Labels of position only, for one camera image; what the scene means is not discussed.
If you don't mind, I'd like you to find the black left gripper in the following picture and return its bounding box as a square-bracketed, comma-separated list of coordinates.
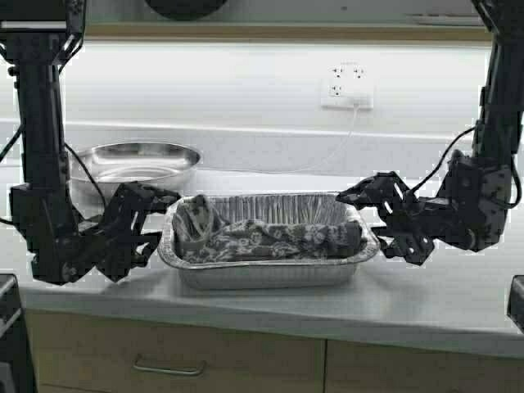
[87, 182, 182, 282]

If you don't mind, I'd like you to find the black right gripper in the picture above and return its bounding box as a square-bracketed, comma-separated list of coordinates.
[335, 172, 434, 266]

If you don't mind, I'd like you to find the patterned grey cloth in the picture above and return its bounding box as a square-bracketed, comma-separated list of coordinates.
[172, 195, 362, 264]

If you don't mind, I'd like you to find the aluminium foil tray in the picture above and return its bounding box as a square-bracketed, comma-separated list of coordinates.
[158, 192, 379, 290]

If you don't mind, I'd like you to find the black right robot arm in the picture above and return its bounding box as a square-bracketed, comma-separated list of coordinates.
[336, 1, 523, 265]

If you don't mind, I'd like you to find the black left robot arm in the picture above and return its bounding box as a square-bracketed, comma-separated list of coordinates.
[1, 1, 179, 286]

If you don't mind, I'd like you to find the robot base right corner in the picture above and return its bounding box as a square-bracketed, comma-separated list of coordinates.
[507, 275, 524, 332]

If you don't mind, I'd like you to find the robot base left corner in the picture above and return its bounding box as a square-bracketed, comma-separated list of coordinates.
[0, 273, 38, 393]

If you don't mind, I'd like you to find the black pan in cabinet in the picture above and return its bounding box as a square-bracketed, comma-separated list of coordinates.
[147, 0, 227, 21]

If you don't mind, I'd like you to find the stainless steel bowl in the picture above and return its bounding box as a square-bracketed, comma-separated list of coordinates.
[69, 141, 203, 205]

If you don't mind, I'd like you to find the white charger plug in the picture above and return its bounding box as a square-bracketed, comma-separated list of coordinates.
[352, 94, 374, 111]

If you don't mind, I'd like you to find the left drawer front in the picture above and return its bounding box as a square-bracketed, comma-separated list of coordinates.
[27, 310, 326, 392]

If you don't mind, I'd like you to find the drawer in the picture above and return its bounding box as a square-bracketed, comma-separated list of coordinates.
[27, 310, 326, 392]
[324, 341, 523, 392]

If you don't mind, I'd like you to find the middle drawer front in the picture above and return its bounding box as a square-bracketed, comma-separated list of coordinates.
[324, 341, 523, 392]

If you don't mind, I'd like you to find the white charger cable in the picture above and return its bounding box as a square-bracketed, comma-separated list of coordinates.
[200, 106, 361, 174]

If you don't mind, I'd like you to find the white wall outlet plate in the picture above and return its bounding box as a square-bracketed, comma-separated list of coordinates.
[320, 61, 374, 110]

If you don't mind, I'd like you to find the left drawer handle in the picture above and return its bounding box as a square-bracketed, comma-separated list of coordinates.
[131, 354, 208, 377]

